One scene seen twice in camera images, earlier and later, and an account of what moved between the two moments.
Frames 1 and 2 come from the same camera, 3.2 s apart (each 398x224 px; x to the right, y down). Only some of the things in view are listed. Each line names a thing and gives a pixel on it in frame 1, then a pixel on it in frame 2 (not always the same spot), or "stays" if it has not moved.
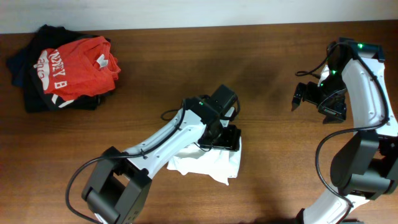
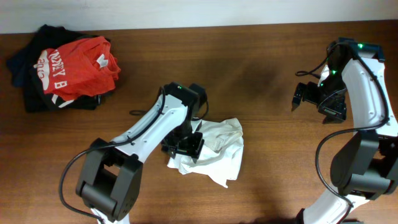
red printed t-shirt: [78, 69] stays
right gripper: [340, 106] stays
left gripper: [228, 139] -> [191, 147]
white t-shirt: [221, 164] stays
